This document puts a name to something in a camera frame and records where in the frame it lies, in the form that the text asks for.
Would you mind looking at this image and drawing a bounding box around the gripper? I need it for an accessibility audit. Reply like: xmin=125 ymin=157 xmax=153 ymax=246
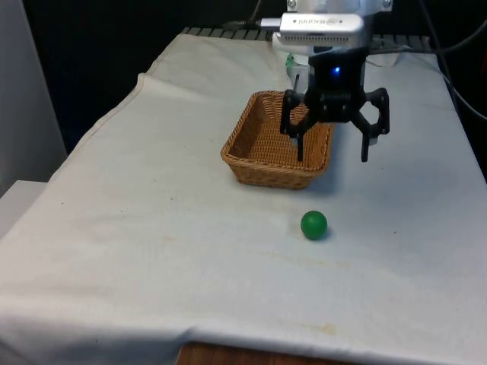
xmin=279 ymin=46 xmax=391 ymax=163

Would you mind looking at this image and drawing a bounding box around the brown wicker basket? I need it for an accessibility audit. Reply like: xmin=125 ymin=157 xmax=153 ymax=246
xmin=219 ymin=90 xmax=336 ymax=191

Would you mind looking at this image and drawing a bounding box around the green ball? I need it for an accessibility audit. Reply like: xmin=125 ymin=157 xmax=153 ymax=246
xmin=300 ymin=210 xmax=329 ymax=241

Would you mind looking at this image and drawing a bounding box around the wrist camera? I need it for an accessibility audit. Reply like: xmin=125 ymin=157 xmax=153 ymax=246
xmin=280 ymin=12 xmax=366 ymax=46

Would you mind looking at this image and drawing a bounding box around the black cable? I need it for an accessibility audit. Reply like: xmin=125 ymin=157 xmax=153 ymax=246
xmin=222 ymin=0 xmax=283 ymax=32
xmin=371 ymin=21 xmax=487 ymax=54
xmin=418 ymin=0 xmax=487 ymax=121

